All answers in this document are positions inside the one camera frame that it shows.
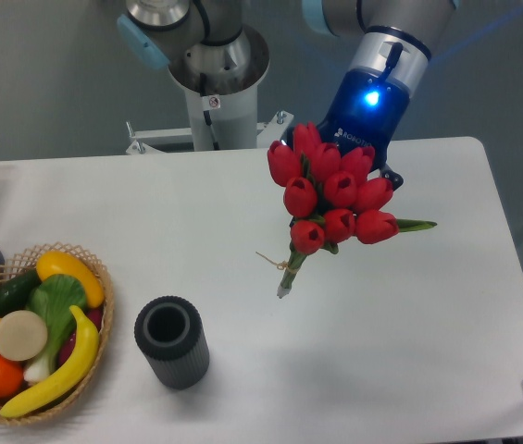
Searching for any woven wicker basket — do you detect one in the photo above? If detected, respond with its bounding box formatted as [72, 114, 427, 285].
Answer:
[0, 242, 114, 426]

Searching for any green bok choy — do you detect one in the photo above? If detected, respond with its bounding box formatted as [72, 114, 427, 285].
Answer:
[24, 274, 87, 385]

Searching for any red tulip bouquet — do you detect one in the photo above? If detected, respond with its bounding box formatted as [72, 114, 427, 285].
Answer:
[266, 123, 437, 299]

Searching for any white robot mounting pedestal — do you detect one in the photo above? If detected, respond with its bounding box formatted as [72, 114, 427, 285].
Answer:
[126, 85, 294, 155]

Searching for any yellow banana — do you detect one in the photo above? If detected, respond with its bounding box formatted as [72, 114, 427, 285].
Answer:
[0, 305, 99, 419]

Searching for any blue black Robotiq gripper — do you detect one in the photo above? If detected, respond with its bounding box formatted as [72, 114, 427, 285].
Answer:
[281, 68, 412, 191]

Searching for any beige round disc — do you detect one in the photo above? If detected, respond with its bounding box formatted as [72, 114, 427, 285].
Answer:
[0, 310, 48, 362]

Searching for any dark grey ribbed vase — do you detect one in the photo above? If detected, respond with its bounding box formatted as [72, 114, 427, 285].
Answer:
[134, 295, 210, 389]

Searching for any green cucumber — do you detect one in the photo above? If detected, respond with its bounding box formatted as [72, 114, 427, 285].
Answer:
[0, 269, 41, 317]

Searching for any red vegetable in basket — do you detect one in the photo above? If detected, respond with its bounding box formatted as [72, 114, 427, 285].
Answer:
[56, 307, 103, 367]

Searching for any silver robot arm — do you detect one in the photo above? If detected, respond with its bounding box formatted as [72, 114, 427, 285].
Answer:
[117, 1, 458, 187]

